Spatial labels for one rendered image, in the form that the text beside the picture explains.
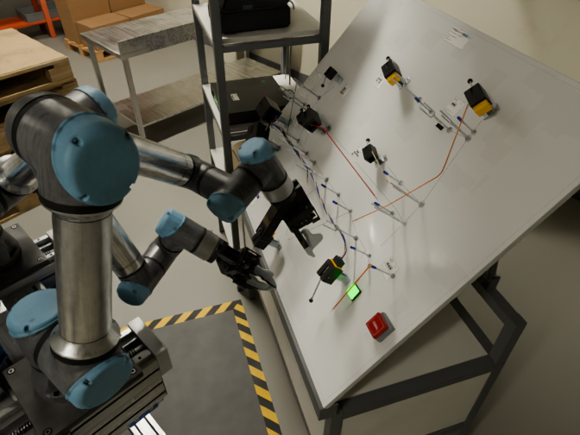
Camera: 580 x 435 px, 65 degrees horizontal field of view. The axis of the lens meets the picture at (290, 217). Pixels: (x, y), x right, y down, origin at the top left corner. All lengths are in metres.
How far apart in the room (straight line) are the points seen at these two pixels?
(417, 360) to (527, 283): 1.68
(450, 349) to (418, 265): 0.46
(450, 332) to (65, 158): 1.35
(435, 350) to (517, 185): 0.66
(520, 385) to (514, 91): 1.69
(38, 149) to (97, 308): 0.28
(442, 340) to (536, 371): 1.16
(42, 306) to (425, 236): 0.91
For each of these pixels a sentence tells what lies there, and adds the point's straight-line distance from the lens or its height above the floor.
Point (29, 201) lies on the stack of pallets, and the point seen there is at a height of 0.07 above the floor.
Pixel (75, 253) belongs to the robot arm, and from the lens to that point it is 0.76.
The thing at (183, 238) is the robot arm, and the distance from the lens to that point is 1.17.
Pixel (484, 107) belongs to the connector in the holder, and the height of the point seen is 1.57.
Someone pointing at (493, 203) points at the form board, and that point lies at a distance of 1.21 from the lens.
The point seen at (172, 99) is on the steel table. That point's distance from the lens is 4.42.
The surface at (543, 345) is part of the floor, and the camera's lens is 2.87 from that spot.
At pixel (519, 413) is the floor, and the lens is 2.57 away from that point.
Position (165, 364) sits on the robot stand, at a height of 1.06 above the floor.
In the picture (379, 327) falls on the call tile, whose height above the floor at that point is 1.11.
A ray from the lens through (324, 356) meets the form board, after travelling 1.38.
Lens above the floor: 2.08
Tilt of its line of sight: 40 degrees down
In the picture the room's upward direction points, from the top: 1 degrees clockwise
